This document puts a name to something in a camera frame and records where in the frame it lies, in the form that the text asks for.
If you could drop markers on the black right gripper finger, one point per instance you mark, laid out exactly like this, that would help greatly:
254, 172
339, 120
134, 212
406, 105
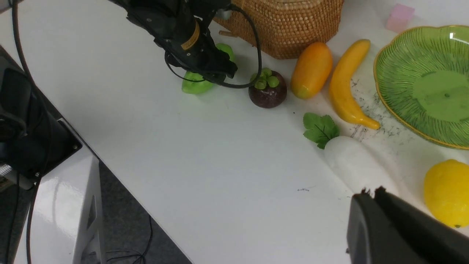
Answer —
384, 229

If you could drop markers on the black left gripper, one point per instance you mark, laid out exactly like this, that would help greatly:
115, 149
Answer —
181, 29

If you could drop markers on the green toy bitter gourd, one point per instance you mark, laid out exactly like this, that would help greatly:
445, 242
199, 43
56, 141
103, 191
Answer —
194, 83

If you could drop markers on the yellow toy lemon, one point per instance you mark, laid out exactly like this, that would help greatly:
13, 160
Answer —
446, 193

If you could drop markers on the purple toy mangosteen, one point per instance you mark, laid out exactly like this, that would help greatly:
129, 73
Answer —
269, 91

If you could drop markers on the orange toy mango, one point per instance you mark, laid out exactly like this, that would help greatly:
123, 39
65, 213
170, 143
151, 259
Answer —
312, 70

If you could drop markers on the yellow toy banana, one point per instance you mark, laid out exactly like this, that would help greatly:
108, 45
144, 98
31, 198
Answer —
341, 98

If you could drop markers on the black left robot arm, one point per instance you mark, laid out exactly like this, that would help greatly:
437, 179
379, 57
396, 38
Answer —
181, 29

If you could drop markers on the black robot base unit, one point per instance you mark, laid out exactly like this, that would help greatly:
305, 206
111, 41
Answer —
33, 142

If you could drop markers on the white toy radish green leaves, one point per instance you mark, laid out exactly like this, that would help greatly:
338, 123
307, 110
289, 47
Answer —
350, 160

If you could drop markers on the woven wicker basket green lining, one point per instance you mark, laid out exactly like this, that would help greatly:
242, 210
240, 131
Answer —
287, 27

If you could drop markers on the green leaf-shaped glass plate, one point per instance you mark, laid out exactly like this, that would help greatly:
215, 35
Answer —
421, 78

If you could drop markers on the pink foam cube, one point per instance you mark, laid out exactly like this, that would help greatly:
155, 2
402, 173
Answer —
400, 18

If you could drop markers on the white table leg frame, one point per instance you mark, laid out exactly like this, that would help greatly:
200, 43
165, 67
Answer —
67, 218

